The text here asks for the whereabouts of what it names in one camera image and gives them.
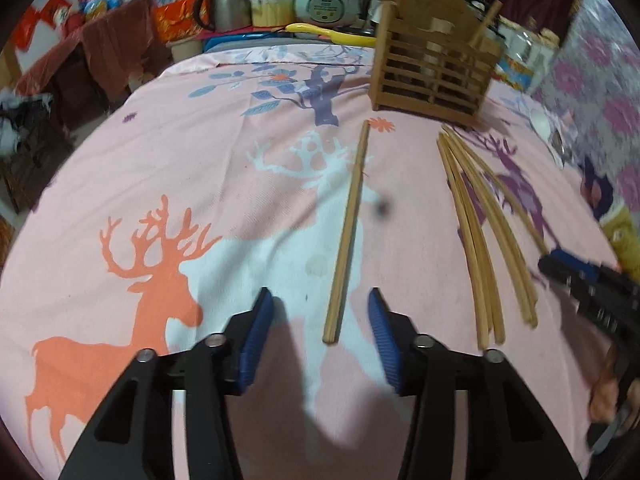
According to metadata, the cream cooking pot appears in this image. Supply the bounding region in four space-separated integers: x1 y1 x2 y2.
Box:
240 0 298 28

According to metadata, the reddish brown table cloth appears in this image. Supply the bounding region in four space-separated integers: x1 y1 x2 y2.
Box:
15 0 171 111

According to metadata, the stainless steel kettle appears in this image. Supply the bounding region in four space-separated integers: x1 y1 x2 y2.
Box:
194 0 253 32

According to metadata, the yellow and blue stuffed toy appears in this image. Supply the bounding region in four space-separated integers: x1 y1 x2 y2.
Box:
582 157 640 281

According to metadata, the pink deer printed bedsheet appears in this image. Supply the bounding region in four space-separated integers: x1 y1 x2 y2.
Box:
0 42 631 480

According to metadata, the red gift box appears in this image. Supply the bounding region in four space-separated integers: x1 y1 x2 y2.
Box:
152 0 211 43

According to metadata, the yellow pan handle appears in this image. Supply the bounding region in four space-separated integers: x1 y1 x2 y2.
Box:
285 22 378 48

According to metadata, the clear plastic oil jug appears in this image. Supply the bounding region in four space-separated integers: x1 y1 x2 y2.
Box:
500 25 538 93

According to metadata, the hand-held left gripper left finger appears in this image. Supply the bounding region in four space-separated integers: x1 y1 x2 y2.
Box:
59 287 276 480

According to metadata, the purple floral cloth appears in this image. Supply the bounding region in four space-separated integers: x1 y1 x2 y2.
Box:
530 0 640 221

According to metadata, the wooden slatted chopstick holder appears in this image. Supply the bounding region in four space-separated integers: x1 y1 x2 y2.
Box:
369 0 503 128

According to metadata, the white rice cooker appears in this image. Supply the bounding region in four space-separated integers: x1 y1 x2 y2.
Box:
294 0 365 28

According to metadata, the white ceramic spoon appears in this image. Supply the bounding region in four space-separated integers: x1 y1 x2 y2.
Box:
529 107 553 138

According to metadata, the metal spoon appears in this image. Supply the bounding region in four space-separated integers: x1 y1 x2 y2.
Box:
550 130 576 168

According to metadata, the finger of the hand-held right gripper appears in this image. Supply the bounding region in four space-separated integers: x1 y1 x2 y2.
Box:
537 256 583 306
550 249 601 283

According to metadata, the red paper wall decoration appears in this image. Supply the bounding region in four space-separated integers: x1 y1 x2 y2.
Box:
15 12 41 51
37 0 76 28

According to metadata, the person's right hand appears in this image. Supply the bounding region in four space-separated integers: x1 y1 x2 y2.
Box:
589 342 628 423

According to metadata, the black plastic bag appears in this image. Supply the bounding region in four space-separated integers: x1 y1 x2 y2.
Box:
0 92 53 156

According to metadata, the blue tray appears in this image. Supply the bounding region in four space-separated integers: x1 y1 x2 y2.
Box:
202 32 291 53

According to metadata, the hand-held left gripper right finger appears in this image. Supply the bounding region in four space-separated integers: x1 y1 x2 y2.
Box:
368 287 583 480

